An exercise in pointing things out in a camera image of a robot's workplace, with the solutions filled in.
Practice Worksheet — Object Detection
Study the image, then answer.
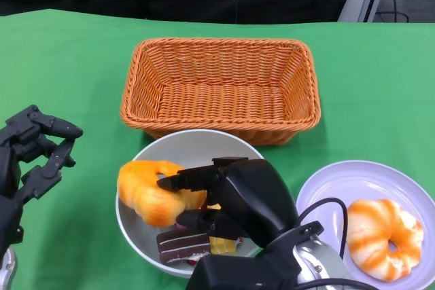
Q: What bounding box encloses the chocolate layered cake slice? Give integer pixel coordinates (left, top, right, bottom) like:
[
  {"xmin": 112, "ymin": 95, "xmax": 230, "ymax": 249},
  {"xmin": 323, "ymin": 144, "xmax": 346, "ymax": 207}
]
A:
[{"xmin": 156, "ymin": 230, "xmax": 211, "ymax": 264}]

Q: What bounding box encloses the yellow cake slice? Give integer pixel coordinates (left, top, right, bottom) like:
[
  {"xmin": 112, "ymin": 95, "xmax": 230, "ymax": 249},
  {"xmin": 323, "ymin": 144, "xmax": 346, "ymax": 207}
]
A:
[{"xmin": 207, "ymin": 203, "xmax": 244, "ymax": 255}]

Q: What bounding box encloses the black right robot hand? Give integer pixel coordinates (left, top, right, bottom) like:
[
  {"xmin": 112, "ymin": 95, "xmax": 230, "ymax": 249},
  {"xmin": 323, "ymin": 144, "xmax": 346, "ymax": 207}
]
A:
[{"xmin": 156, "ymin": 157, "xmax": 300, "ymax": 249}]

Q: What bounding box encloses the orange ring bread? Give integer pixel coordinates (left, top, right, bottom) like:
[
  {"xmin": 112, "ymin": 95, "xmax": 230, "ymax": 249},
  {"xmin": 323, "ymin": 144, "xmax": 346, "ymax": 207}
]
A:
[
  {"xmin": 117, "ymin": 160, "xmax": 207, "ymax": 227},
  {"xmin": 346, "ymin": 198, "xmax": 425, "ymax": 283}
]

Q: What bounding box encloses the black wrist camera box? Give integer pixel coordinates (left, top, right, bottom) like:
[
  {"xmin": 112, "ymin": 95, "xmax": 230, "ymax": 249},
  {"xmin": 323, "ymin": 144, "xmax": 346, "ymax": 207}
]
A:
[
  {"xmin": 0, "ymin": 198, "xmax": 24, "ymax": 247},
  {"xmin": 185, "ymin": 255, "xmax": 303, "ymax": 290}
]

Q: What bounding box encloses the orange wicker basket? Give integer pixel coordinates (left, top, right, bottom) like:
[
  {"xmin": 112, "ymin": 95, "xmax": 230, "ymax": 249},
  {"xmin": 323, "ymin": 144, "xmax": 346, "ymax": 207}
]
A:
[{"xmin": 119, "ymin": 37, "xmax": 322, "ymax": 146}]

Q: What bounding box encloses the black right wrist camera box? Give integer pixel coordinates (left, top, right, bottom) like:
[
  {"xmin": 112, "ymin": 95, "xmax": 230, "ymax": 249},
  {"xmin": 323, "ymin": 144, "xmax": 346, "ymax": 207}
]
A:
[{"xmin": 185, "ymin": 255, "xmax": 303, "ymax": 290}]

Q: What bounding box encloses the pale lavender round plate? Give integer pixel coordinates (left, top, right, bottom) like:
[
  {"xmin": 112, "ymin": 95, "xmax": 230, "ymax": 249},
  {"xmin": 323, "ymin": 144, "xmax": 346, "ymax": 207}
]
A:
[{"xmin": 296, "ymin": 160, "xmax": 435, "ymax": 289}]

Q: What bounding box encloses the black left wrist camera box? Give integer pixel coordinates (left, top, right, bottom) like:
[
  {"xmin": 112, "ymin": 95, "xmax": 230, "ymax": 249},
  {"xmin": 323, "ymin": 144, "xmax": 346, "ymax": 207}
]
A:
[{"xmin": 0, "ymin": 198, "xmax": 24, "ymax": 247}]

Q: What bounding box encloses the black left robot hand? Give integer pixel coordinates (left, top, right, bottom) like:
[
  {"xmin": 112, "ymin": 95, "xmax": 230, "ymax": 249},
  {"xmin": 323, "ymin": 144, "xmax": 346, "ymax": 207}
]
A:
[{"xmin": 0, "ymin": 105, "xmax": 84, "ymax": 202}]

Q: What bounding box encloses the grey round bowl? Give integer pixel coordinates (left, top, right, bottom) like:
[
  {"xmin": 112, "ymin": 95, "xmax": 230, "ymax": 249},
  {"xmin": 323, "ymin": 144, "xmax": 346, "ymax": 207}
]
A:
[{"xmin": 115, "ymin": 129, "xmax": 269, "ymax": 279}]

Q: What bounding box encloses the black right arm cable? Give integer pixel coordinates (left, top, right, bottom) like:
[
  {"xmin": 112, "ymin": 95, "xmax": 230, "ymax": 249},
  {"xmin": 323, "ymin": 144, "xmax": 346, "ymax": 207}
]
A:
[{"xmin": 297, "ymin": 197, "xmax": 349, "ymax": 257}]

